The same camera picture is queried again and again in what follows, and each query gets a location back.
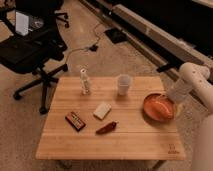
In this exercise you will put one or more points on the black floor mat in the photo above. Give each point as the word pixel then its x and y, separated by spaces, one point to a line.
pixel 115 35

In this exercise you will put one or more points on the white paper sheet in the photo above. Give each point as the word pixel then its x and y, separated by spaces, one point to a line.
pixel 21 23

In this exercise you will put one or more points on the red black small box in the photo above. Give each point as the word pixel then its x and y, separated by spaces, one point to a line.
pixel 75 121

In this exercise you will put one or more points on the orange ceramic bowl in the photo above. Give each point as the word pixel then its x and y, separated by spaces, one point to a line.
pixel 158 107

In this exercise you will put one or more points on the small clear bottle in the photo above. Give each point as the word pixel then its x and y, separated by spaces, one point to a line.
pixel 85 82

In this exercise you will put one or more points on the black office chair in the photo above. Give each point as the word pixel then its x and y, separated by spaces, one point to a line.
pixel 28 54

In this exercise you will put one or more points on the white soap bar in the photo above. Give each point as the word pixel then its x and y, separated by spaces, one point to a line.
pixel 102 110

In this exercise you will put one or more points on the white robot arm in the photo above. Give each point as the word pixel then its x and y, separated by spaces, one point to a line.
pixel 194 77

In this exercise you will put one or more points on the red chili pepper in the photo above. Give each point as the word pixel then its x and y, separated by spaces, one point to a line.
pixel 107 128

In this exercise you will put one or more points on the translucent plastic cup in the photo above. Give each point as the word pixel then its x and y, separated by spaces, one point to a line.
pixel 123 84

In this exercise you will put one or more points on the black power adapter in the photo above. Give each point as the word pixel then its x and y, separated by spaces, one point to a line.
pixel 93 48

